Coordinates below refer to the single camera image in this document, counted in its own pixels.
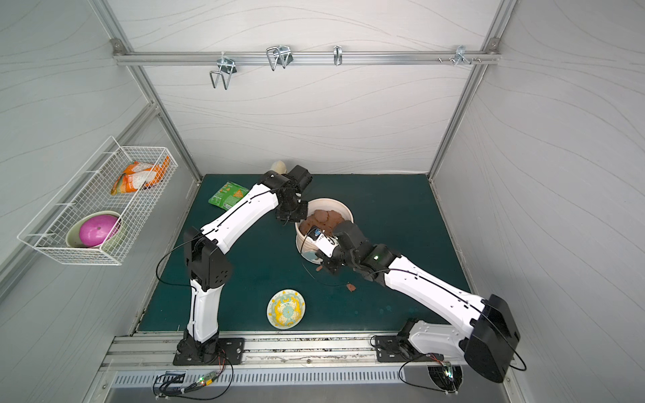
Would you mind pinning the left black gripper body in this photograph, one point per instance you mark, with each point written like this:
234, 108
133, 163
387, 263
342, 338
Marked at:
293, 211

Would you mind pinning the white ceramic pot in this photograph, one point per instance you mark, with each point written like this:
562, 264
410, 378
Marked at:
302, 242

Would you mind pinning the light teal scrub brush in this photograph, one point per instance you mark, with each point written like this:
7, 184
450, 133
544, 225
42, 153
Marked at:
310, 256

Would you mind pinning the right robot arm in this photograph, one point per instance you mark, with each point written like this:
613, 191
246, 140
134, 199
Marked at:
484, 333

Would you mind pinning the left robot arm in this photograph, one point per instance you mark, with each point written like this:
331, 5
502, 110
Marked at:
205, 252

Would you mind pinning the brown clay mud lump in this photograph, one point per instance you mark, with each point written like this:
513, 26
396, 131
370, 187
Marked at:
325, 220

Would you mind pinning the cream plate on edge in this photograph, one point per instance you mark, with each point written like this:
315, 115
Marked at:
279, 167

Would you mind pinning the green snack packet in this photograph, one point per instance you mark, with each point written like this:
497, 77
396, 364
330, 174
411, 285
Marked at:
228, 196

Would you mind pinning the yellow teal patterned bowl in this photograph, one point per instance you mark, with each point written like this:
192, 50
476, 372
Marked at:
286, 309

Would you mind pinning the green table mat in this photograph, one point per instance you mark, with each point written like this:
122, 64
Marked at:
398, 211

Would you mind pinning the orange white snack bag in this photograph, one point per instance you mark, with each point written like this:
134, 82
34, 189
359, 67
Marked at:
140, 175

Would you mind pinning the metal loop hook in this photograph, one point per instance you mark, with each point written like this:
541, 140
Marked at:
280, 55

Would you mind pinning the double metal hook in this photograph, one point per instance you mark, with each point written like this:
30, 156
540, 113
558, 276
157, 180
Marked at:
226, 68

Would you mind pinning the right base wiring bundle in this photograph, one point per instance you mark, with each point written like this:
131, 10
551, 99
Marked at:
438, 375

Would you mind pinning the base wiring bundle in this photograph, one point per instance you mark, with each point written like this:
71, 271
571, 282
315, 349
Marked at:
438, 375
186, 385

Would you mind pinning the small metal clip hook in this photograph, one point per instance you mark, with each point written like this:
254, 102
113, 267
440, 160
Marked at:
338, 55

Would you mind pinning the left base wiring bundle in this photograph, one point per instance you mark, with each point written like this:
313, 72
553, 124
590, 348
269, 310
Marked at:
186, 385

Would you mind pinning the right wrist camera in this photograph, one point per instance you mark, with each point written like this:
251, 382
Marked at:
324, 245

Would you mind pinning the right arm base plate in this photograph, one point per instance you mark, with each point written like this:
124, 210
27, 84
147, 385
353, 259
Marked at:
388, 348

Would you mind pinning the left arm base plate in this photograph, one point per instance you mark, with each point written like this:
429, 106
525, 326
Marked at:
227, 351

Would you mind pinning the white wire wall basket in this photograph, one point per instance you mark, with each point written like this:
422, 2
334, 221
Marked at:
87, 192

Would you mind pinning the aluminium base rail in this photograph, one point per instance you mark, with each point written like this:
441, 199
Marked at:
261, 350

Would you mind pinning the aluminium top rail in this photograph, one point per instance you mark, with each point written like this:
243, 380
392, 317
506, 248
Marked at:
300, 58

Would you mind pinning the metal bracket hook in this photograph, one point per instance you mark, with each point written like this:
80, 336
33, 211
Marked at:
460, 57

